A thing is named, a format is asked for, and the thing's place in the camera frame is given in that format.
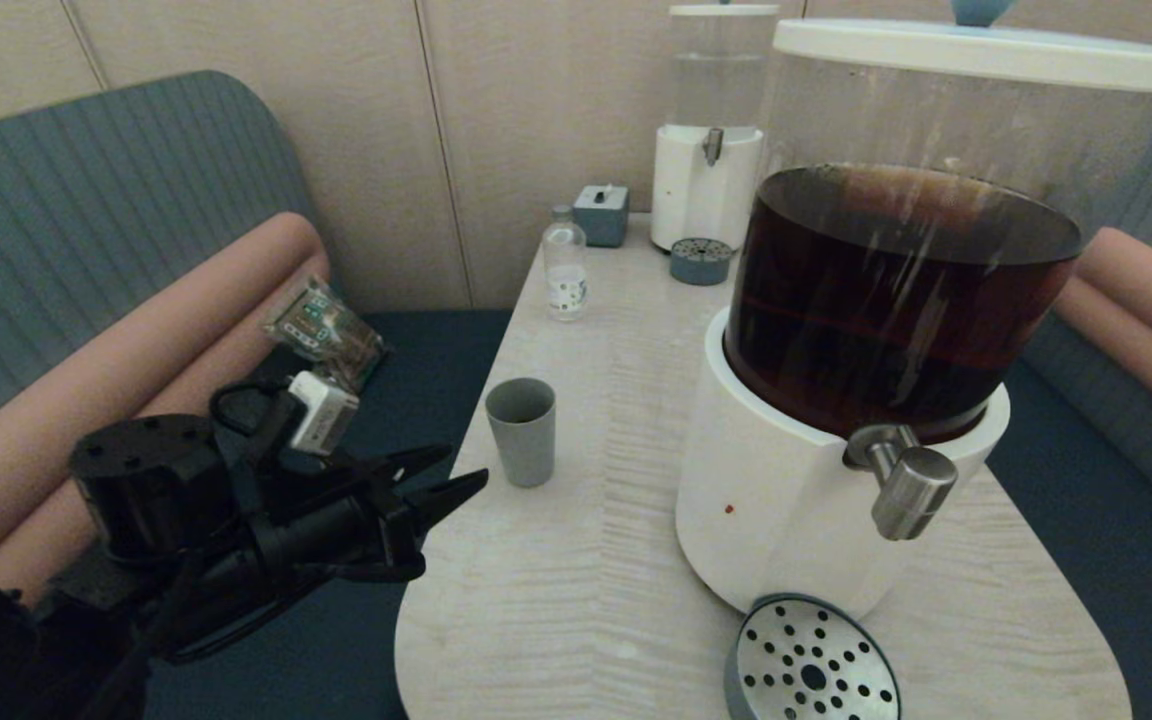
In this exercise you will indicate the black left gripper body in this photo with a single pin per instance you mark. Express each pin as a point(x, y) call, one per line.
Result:
point(336, 530)

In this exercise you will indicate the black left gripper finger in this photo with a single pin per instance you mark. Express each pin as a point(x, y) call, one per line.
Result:
point(446, 500)
point(406, 462)

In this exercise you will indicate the grey plastic cup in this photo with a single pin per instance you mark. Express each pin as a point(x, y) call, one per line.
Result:
point(523, 440)

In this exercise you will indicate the large steel dispenser tap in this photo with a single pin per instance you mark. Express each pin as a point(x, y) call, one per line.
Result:
point(914, 490)

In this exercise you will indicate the dark blue bench seat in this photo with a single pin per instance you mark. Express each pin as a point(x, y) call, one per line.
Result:
point(416, 400)
point(1136, 600)

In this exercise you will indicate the green printed snack packet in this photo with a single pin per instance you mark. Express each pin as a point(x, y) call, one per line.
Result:
point(321, 328)

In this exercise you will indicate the clear plastic bottle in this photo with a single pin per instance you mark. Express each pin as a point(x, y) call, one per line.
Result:
point(566, 278)

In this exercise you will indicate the grey tissue box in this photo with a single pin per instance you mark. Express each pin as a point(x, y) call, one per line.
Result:
point(601, 218)

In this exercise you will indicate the large dispenser with brown tea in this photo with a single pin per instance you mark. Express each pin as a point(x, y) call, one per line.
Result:
point(786, 480)

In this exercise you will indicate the small grey drip tray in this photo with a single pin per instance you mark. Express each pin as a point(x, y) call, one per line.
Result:
point(701, 264)

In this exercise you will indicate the large perforated steel drip tray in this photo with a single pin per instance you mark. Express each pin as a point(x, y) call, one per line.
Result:
point(806, 660)

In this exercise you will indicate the small dispenser with clear water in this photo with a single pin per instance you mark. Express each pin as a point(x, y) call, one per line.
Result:
point(701, 197)

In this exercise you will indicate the grey-blue ribbed bench backrest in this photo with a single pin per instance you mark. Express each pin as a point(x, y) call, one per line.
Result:
point(86, 200)
point(1126, 428)

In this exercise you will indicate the small steel dispenser tap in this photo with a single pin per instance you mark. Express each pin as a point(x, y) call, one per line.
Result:
point(712, 147)

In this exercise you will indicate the small white dispenser lid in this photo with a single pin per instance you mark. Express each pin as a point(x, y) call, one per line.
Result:
point(723, 9)

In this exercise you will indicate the large white dispenser lid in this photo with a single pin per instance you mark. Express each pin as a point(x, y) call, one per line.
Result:
point(986, 55)

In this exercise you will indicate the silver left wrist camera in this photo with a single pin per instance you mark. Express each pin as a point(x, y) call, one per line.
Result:
point(321, 415)

